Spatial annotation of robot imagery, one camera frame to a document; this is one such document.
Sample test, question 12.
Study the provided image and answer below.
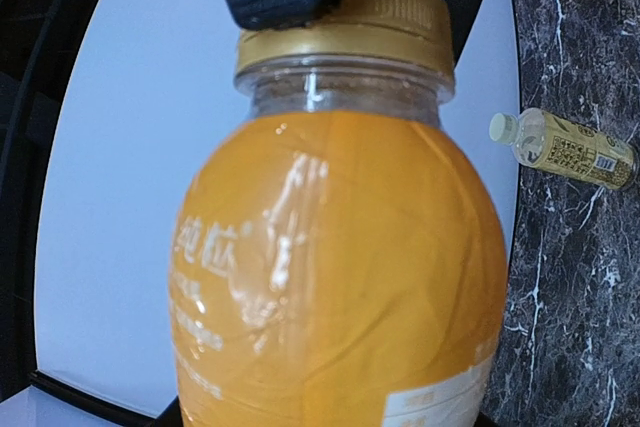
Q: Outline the gold bottle cap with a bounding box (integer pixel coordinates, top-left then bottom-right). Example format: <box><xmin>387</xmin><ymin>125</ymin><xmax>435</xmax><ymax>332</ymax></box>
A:
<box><xmin>235</xmin><ymin>0</ymin><xmax>455</xmax><ymax>85</ymax></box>

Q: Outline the yellow tea bottle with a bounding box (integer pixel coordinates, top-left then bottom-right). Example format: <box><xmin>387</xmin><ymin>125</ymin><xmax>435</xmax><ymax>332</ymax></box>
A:
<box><xmin>489</xmin><ymin>108</ymin><xmax>639</xmax><ymax>190</ymax></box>

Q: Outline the orange juice bottle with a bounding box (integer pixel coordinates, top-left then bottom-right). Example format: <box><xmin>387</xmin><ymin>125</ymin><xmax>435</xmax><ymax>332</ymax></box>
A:
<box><xmin>169</xmin><ymin>55</ymin><xmax>508</xmax><ymax>426</ymax></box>

